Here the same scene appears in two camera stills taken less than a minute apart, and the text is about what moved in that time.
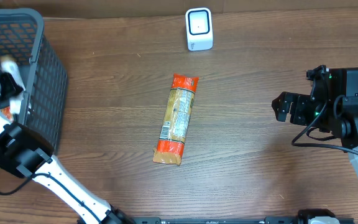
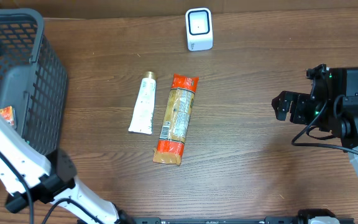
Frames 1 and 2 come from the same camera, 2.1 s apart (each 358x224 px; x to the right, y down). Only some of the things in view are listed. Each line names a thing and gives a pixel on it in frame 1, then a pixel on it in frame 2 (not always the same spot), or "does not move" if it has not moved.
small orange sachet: [6, 111] does not move
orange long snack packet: [171, 140] does not move
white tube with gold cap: [9, 64] → [142, 121]
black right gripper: [291, 103] does not move
